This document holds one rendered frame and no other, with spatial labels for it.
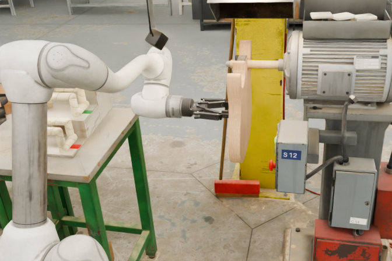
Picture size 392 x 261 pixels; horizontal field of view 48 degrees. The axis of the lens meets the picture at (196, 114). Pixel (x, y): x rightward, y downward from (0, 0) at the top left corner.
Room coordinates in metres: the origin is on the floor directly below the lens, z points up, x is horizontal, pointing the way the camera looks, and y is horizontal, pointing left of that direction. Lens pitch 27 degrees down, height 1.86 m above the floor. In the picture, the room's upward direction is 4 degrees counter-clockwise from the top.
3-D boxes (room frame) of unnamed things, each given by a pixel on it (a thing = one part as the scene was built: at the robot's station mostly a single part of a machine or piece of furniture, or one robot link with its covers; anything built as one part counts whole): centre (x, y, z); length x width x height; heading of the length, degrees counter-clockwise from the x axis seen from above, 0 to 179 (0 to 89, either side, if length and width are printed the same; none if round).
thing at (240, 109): (1.52, -0.17, 1.11); 0.35 x 0.04 x 0.40; 165
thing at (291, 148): (1.29, -0.39, 0.99); 0.24 x 0.21 x 0.26; 75
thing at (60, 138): (1.57, 0.55, 0.99); 0.03 x 0.03 x 0.09
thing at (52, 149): (1.63, 0.62, 0.94); 0.27 x 0.15 x 0.01; 78
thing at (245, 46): (1.64, -0.21, 1.28); 0.07 x 0.04 x 0.10; 165
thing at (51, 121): (1.67, 0.62, 1.04); 0.20 x 0.03 x 0.03; 77
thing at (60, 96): (1.74, 0.60, 1.12); 0.20 x 0.03 x 0.03; 77
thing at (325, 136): (1.39, -0.51, 1.02); 0.13 x 0.04 x 0.04; 75
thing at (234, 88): (1.39, -0.14, 1.26); 0.07 x 0.04 x 0.09; 165
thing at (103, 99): (1.93, 0.56, 1.02); 0.27 x 0.15 x 0.17; 78
